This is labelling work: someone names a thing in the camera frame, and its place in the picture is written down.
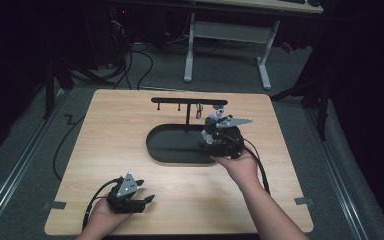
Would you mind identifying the bundle of black cables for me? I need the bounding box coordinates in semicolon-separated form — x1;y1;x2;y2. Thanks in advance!
104;19;155;91

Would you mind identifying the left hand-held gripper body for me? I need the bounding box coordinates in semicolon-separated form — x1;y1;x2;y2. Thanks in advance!
106;172;147;215

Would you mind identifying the black metal stand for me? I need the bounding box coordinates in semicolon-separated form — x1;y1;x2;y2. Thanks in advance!
43;56;114;120
269;76;332;141

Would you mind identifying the right hand-held gripper cable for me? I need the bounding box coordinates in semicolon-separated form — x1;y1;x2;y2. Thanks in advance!
228;134;271;195

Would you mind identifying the left hand-held gripper cable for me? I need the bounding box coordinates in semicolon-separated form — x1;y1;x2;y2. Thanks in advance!
81;178;123;231

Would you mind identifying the black computer tower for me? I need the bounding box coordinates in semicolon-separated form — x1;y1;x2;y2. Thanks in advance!
108;6;132;68

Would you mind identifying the hand-held gripper cable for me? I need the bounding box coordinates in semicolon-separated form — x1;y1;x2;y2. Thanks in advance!
81;178;123;231
228;134;271;195

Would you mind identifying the white-legged wooden desk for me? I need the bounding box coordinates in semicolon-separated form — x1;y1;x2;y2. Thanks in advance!
183;0;324;91

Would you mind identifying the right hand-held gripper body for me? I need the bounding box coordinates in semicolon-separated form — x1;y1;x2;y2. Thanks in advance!
211;115;254;160

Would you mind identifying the grey tape strip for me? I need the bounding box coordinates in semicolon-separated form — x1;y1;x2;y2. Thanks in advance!
294;197;315;206
43;200;67;210

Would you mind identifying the metal floor rail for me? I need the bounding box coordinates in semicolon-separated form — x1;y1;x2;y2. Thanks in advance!
304;106;369;240
0;88;67;234

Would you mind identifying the person's right hand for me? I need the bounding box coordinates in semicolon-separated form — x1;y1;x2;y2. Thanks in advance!
210;149;260;188

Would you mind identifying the black floor cable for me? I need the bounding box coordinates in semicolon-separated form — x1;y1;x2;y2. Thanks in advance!
52;114;87;181

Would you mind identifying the person's left hand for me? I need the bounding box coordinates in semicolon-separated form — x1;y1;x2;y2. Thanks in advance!
86;199;133;235

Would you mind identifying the black hook rack with tray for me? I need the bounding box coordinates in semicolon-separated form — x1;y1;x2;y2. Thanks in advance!
145;97;229;165

